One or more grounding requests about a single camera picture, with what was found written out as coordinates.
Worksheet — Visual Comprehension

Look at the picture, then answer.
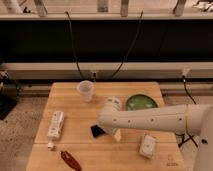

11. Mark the wall power outlet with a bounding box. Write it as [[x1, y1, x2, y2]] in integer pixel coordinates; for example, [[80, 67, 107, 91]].
[[91, 71, 97, 81]]

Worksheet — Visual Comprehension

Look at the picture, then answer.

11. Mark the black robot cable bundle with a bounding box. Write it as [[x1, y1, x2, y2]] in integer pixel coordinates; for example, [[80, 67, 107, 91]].
[[173, 75, 198, 149]]

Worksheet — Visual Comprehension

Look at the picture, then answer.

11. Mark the black hanging cable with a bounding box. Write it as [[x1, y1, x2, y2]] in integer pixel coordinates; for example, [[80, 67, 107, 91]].
[[107, 11, 144, 81], [65, 10, 86, 81]]

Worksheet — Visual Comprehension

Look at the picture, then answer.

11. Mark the green ceramic bowl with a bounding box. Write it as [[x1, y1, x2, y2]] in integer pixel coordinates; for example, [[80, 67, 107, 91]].
[[126, 94, 158, 111]]

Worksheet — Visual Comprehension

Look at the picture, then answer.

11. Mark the clear plastic cup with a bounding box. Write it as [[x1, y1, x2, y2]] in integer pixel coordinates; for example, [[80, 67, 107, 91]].
[[77, 80, 94, 102]]

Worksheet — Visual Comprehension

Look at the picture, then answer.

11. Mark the small white cap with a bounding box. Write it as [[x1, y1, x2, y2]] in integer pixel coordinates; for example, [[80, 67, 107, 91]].
[[47, 142, 55, 150]]

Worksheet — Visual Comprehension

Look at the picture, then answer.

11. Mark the left black hanging cable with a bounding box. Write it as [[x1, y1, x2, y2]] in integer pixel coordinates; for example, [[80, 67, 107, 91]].
[[65, 10, 86, 81]]

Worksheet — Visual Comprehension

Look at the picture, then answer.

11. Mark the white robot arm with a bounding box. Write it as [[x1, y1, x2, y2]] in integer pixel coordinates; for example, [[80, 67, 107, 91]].
[[97, 97, 213, 171]]

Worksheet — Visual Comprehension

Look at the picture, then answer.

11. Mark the white square packet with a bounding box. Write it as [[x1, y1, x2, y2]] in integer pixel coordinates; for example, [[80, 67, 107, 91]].
[[139, 134, 156, 159]]

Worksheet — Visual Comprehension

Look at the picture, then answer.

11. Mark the right black hanging cable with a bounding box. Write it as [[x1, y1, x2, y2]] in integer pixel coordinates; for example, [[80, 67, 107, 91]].
[[107, 11, 144, 81]]

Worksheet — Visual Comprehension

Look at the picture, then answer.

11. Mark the black object at left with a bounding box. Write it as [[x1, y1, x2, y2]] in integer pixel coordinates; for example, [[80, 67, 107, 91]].
[[0, 71, 21, 120]]

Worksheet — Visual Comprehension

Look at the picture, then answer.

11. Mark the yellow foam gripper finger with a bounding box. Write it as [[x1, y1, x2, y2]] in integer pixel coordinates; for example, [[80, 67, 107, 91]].
[[112, 129, 121, 142]]

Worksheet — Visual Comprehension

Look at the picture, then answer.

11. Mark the white rectangular box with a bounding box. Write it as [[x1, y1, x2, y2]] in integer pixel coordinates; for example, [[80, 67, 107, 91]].
[[47, 111, 64, 140]]

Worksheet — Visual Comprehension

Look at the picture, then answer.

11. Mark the black rectangular eraser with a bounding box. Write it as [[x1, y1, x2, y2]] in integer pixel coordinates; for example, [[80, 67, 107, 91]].
[[91, 125, 105, 138]]

